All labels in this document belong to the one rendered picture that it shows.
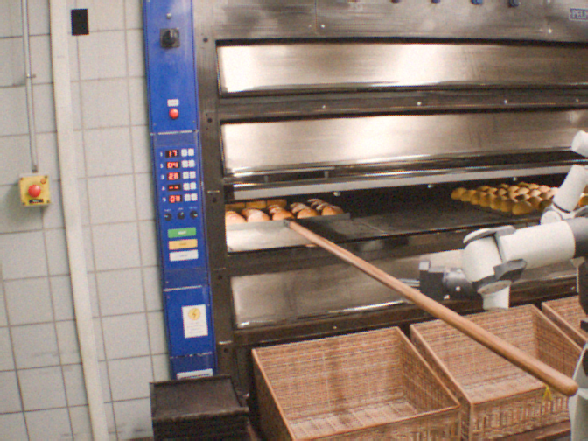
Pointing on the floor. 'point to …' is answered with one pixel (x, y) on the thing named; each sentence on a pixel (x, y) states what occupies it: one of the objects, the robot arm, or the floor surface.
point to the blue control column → (178, 66)
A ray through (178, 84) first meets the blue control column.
